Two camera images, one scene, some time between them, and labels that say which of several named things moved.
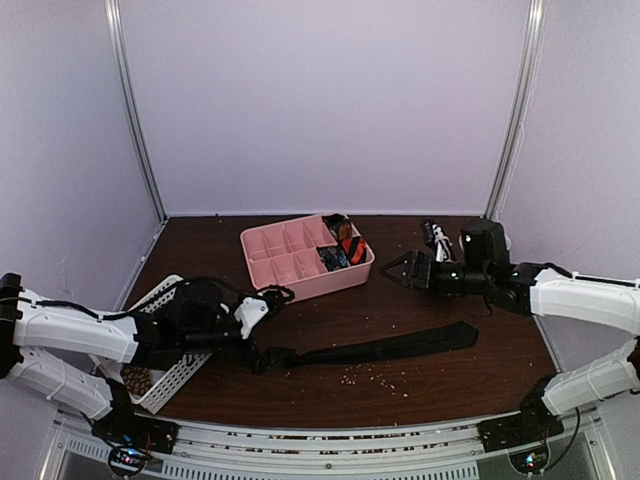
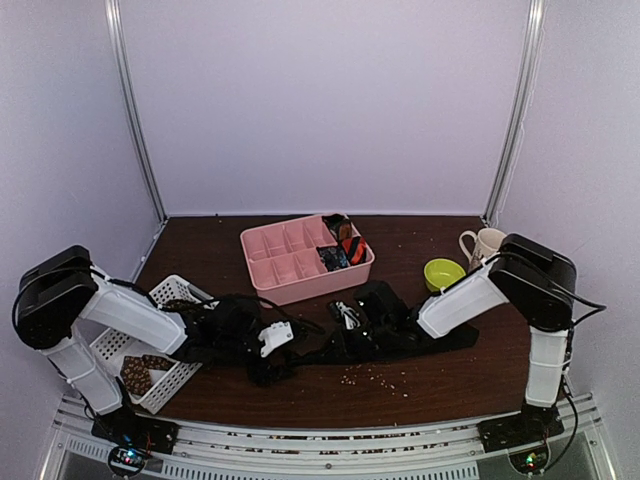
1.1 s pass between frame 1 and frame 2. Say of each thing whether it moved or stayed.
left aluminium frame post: stayed
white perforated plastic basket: stayed
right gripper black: moved
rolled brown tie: stayed
